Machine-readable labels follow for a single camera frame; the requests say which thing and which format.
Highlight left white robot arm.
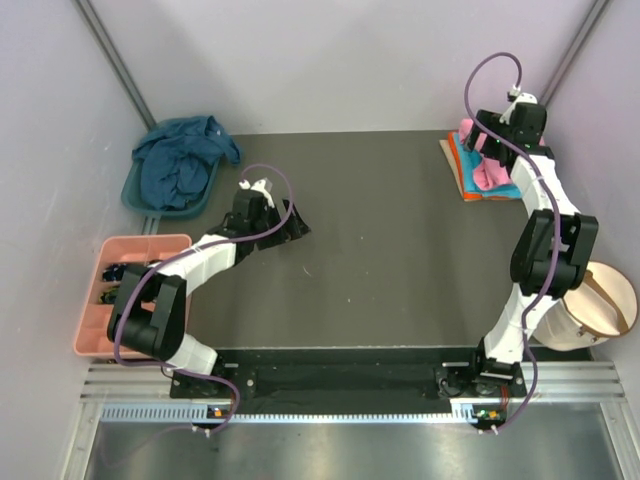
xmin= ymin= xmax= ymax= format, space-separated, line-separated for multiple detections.
xmin=106 ymin=189 xmax=311 ymax=397

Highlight dark patterned item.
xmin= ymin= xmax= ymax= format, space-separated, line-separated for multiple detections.
xmin=98 ymin=285 xmax=119 ymax=305
xmin=102 ymin=263 xmax=127 ymax=282

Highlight pink t shirt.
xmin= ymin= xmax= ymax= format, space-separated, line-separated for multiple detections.
xmin=458 ymin=118 xmax=512 ymax=191

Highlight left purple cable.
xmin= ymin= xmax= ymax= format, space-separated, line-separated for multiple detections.
xmin=113 ymin=162 xmax=296 ymax=434

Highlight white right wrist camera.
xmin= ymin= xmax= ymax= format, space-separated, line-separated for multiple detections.
xmin=499 ymin=85 xmax=538 ymax=125

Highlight pink compartment tray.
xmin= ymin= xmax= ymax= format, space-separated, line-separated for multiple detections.
xmin=74 ymin=234 xmax=192 ymax=359

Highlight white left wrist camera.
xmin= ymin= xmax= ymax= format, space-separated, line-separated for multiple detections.
xmin=238 ymin=177 xmax=275 ymax=208

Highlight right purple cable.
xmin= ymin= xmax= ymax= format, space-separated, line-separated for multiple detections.
xmin=463 ymin=51 xmax=561 ymax=434

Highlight folded turquoise t shirt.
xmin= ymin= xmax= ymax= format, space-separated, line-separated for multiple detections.
xmin=448 ymin=132 xmax=521 ymax=201

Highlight purple cable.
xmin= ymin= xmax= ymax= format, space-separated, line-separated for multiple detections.
xmin=463 ymin=51 xmax=561 ymax=434
xmin=113 ymin=162 xmax=296 ymax=434

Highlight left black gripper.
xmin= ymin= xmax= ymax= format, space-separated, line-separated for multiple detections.
xmin=250 ymin=197 xmax=309 ymax=250

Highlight folded orange t shirt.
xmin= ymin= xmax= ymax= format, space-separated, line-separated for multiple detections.
xmin=446 ymin=131 xmax=516 ymax=201

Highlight dark patterned item front left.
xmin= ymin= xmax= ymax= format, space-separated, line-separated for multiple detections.
xmin=98 ymin=285 xmax=119 ymax=305

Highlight grey slotted cable duct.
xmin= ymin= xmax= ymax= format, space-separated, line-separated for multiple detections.
xmin=100 ymin=403 xmax=506 ymax=424

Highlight teal plastic basket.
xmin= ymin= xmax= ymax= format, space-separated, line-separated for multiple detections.
xmin=121 ymin=159 xmax=220 ymax=220

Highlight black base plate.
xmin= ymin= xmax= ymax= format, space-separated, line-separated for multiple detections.
xmin=168 ymin=348 xmax=533 ymax=401

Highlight dark blue t shirt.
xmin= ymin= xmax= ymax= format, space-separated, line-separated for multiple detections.
xmin=132 ymin=115 xmax=242 ymax=211

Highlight folded beige t shirt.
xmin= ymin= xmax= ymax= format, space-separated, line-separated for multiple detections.
xmin=438 ymin=138 xmax=516 ymax=202

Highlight dark patterned item back left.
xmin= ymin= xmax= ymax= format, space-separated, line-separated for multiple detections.
xmin=102 ymin=263 xmax=127 ymax=282

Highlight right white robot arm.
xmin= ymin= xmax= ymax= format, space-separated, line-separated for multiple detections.
xmin=464 ymin=93 xmax=598 ymax=396

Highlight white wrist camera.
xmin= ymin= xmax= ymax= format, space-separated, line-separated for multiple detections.
xmin=238 ymin=177 xmax=275 ymax=208
xmin=499 ymin=85 xmax=538 ymax=125

